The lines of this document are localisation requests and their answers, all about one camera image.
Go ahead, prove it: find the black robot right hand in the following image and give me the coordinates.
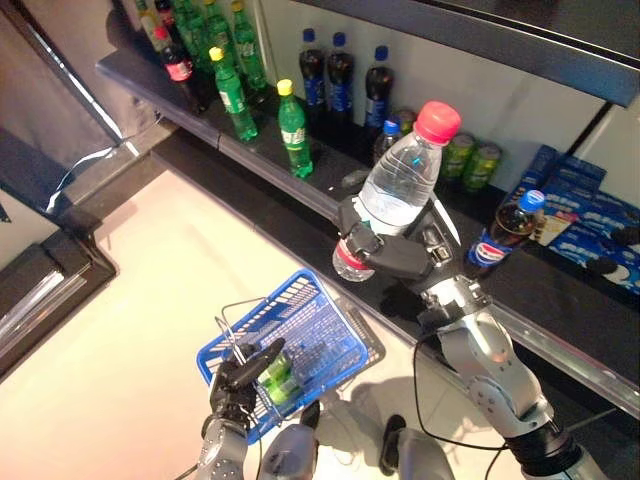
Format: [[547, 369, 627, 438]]
[[332, 194, 470, 297]]

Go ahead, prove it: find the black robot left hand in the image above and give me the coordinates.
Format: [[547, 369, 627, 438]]
[[207, 337, 287, 426]]

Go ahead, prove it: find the clear water bottle red cap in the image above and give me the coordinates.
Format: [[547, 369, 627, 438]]
[[332, 100, 462, 284]]

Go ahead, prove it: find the black shelf base plinth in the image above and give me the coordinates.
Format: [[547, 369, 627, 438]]
[[149, 132, 640, 480]]

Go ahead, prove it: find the blue wafer stick box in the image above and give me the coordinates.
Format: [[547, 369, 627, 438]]
[[537, 197, 584, 246]]

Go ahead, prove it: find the narrow blue Oreo box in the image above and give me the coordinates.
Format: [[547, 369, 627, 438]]
[[519, 144, 561, 191]]

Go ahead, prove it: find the gray robot right leg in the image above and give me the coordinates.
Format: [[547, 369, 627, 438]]
[[377, 414, 459, 480]]

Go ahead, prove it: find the dark blue Oreo box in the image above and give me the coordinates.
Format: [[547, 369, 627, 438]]
[[554, 154, 609, 201]]

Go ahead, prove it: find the black low display stand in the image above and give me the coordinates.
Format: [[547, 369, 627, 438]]
[[0, 234, 120, 381]]

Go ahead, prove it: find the brown fabric curtain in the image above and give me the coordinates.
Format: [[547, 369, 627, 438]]
[[0, 0, 156, 166]]

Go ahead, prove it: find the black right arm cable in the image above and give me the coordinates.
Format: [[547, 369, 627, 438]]
[[412, 332, 516, 451]]

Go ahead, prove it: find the black shelf with clear rail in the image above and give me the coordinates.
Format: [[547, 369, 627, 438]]
[[96, 49, 640, 419], [292, 0, 640, 109]]

